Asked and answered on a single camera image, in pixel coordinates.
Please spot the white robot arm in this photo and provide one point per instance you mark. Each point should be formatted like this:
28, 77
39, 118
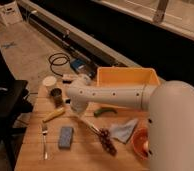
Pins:
170, 108

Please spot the metal cup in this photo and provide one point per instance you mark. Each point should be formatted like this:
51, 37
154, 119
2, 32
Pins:
56, 95

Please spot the white plastic cup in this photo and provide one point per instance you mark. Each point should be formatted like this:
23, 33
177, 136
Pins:
49, 82

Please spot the yellow plastic bin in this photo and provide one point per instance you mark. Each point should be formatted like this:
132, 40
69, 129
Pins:
126, 75

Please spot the green pepper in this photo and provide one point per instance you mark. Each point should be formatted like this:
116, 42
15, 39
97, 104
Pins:
102, 110

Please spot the blue power box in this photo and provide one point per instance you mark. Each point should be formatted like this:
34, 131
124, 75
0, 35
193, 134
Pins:
78, 66

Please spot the brown scrub block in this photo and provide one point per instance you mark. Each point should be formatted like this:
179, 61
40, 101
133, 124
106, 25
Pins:
67, 78

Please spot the dark grape bunch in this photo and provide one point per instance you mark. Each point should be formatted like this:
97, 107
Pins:
104, 138

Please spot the grey blue cloth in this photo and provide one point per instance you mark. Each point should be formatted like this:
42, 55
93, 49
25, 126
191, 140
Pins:
122, 132

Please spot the blue sponge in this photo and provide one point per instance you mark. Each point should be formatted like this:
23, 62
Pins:
65, 137

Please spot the silver fork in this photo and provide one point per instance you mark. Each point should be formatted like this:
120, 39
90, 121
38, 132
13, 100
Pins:
44, 134

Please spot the orange bowl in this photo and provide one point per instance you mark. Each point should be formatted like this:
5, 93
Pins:
139, 137

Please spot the yellow apple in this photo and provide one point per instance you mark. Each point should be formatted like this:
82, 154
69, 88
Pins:
146, 146

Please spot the black chair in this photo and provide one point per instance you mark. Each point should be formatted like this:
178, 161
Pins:
12, 104

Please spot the white cardboard box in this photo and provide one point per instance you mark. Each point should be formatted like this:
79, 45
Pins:
10, 14

